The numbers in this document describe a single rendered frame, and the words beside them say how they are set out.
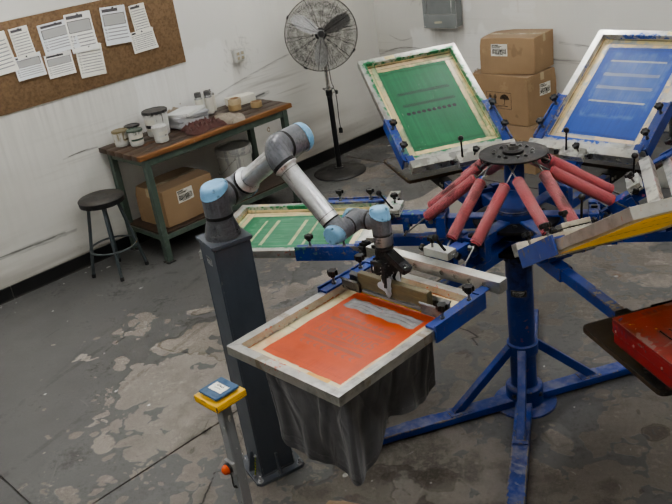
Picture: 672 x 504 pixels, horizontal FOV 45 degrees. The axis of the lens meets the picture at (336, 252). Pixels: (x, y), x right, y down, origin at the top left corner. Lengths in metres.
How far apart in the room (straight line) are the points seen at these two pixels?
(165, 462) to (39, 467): 0.67
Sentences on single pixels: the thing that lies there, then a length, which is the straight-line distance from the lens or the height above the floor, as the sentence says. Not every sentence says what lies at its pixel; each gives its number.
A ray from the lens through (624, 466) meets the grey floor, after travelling 3.85.
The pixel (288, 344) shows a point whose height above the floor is 0.95.
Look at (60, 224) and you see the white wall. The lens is 6.53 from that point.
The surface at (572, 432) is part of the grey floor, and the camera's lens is 4.02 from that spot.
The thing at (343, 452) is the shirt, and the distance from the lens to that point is 2.96.
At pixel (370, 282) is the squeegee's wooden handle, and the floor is 1.03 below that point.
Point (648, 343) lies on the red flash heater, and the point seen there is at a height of 1.10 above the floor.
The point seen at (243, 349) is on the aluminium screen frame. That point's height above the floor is 0.99.
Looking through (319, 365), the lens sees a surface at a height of 0.95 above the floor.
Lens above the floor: 2.45
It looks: 24 degrees down
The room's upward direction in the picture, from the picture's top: 9 degrees counter-clockwise
